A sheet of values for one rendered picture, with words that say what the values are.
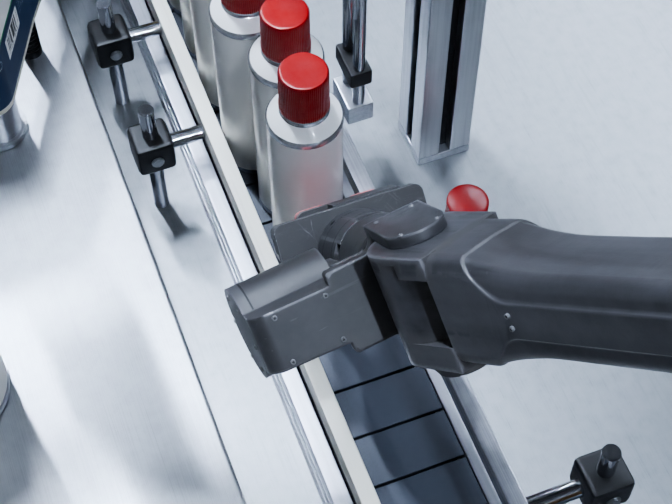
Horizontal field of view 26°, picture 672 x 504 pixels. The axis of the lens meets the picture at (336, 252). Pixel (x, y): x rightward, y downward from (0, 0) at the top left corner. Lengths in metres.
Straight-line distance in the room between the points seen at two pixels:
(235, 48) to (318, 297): 0.27
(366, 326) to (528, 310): 0.15
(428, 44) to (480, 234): 0.36
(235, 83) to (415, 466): 0.30
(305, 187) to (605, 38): 0.41
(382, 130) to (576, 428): 0.31
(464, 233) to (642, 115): 0.52
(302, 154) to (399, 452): 0.22
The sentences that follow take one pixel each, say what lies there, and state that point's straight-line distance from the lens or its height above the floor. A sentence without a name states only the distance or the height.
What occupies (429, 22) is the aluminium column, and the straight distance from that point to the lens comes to 1.06.
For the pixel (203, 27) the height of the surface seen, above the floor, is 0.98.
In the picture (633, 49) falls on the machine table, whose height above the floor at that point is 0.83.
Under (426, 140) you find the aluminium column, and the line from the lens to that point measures 1.17.
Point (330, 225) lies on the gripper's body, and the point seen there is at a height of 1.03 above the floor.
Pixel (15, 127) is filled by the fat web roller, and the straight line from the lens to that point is 1.16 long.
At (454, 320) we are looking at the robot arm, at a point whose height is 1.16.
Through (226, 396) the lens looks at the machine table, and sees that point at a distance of 1.09.
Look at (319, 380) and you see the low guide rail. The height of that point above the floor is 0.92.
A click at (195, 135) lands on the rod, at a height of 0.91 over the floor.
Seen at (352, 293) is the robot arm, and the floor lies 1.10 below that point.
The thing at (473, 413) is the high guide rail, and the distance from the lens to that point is 0.93.
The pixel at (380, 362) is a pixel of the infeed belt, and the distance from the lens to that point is 1.04.
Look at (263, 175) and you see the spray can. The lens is 1.07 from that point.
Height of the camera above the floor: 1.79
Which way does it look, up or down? 57 degrees down
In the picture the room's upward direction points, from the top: straight up
